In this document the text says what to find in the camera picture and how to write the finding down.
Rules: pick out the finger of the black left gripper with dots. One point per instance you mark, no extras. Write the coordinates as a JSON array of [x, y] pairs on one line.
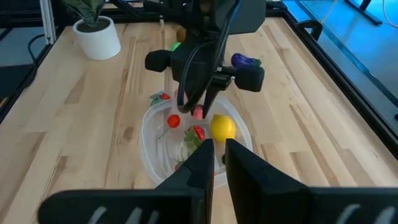
[[193, 96], [212, 99]]

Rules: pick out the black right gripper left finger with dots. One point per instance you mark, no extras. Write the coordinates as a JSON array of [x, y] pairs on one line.
[[174, 202]]

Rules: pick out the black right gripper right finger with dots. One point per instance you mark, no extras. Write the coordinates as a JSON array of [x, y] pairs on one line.
[[264, 199]]

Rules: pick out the pink raspberry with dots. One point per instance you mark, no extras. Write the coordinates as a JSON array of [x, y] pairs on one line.
[[197, 113]]

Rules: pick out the green bell pepper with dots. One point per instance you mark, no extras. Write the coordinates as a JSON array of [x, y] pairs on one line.
[[174, 46]]

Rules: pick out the yellow lemon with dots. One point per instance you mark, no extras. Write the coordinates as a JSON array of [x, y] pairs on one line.
[[223, 128]]

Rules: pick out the red cherry with stem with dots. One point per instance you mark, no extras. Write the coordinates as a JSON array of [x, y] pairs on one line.
[[174, 121]]

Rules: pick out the long-stemmed red strawberry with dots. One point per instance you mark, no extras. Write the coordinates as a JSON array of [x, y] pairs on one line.
[[199, 132]]

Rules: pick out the brown kiwi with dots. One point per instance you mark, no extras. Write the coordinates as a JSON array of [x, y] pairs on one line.
[[181, 35]]

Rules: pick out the small-leafed red strawberry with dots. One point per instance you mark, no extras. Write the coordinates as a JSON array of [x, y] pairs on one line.
[[178, 165]]

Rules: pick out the purple eggplant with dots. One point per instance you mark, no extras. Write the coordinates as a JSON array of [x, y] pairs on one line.
[[241, 59]]

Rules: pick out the blackberry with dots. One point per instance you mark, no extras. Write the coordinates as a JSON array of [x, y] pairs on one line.
[[223, 158]]

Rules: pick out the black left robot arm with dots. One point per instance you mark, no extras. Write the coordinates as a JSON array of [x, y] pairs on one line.
[[205, 18]]

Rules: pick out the clear plastic tupperware container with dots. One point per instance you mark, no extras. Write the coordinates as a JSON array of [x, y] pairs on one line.
[[161, 149]]

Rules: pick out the snake plant in white pot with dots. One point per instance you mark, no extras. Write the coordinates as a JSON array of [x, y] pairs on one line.
[[99, 43]]

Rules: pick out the silver aluminium extrusion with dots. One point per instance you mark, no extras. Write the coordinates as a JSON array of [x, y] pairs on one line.
[[48, 21]]

